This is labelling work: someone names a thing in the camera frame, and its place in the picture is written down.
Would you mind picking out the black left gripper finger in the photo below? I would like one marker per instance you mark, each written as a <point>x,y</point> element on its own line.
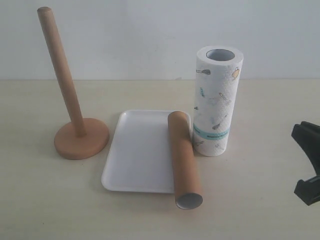
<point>308,191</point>

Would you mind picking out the wooden paper towel holder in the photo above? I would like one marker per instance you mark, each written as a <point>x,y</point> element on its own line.
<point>81,138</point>

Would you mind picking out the brown cardboard tube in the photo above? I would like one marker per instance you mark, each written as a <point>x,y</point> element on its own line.
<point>187,184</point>

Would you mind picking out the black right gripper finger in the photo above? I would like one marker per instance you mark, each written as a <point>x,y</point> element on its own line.
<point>307,136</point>

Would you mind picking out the white rectangular plastic tray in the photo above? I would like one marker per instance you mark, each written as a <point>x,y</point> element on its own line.
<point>139,157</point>

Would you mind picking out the printed white paper towel roll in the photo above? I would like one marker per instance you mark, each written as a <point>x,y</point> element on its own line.
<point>217,75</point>

